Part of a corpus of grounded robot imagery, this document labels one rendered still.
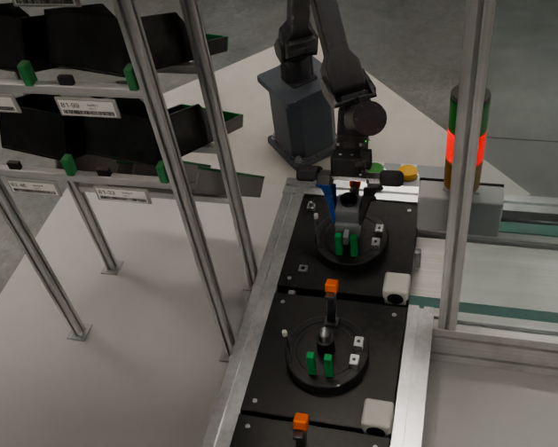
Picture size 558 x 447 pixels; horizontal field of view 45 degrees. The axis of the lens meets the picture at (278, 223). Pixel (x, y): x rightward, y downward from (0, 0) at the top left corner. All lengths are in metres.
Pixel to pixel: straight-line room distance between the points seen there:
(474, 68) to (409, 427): 0.56
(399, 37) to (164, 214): 2.35
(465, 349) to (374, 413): 0.24
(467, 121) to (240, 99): 1.09
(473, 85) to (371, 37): 2.89
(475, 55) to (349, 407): 0.57
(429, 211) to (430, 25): 2.83
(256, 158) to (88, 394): 0.70
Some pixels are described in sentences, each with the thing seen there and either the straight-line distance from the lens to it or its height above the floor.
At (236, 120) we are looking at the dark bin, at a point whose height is 1.22.
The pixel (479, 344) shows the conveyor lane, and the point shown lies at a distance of 1.23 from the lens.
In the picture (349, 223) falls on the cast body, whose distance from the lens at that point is 1.22.
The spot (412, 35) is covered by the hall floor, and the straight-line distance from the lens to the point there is 3.73.
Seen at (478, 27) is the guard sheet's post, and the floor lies 1.53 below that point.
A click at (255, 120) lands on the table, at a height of 0.86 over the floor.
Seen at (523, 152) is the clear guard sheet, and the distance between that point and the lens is 0.92.
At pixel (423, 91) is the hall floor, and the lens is 3.32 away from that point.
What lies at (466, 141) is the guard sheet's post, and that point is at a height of 1.37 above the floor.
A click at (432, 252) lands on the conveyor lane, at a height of 0.92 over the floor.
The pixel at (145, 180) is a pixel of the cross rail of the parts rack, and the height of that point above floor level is 1.31.
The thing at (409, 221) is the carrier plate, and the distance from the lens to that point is 1.34.
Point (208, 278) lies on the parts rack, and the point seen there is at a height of 1.10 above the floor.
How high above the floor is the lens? 1.94
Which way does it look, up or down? 46 degrees down
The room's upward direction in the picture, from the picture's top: 10 degrees counter-clockwise
